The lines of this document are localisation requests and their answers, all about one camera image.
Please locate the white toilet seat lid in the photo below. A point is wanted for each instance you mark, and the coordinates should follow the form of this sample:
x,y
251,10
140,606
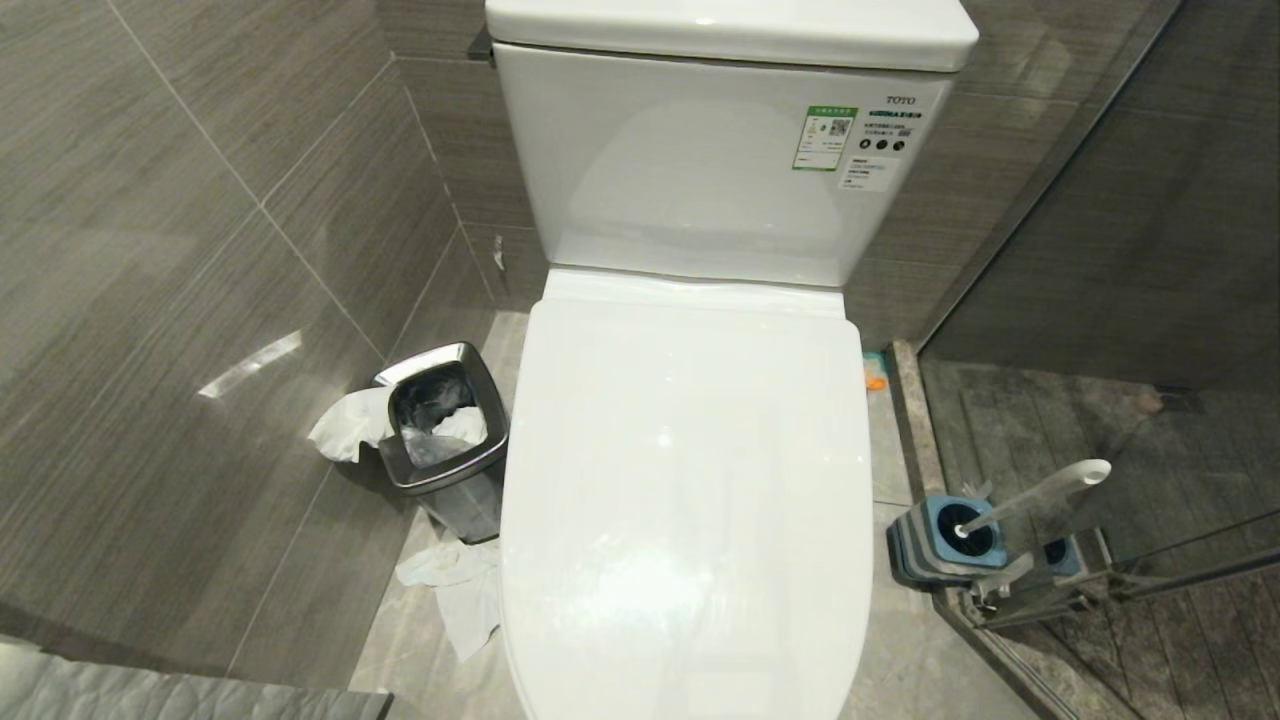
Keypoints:
x,y
690,500

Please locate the white toilet tank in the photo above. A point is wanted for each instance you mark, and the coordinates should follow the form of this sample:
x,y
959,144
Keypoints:
x,y
680,170

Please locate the blue grey toilet brush holder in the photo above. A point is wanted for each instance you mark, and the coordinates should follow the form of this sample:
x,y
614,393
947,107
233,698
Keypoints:
x,y
925,545

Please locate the white toilet tank lid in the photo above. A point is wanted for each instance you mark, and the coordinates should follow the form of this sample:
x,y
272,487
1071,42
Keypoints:
x,y
730,25

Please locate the white crumpled tissue paper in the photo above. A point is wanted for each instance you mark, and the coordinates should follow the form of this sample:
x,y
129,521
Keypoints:
x,y
464,426
348,424
458,590

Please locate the clear plastic bin liner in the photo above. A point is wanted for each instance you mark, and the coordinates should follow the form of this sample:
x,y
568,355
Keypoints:
x,y
430,410

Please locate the silver square trash bin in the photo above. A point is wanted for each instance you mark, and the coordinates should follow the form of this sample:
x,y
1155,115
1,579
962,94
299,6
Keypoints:
x,y
470,495

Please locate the orange teal small object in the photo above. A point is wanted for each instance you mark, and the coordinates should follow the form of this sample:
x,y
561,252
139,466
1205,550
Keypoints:
x,y
875,371

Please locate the glass shower partition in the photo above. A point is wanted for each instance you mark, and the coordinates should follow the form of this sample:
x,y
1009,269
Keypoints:
x,y
1130,400

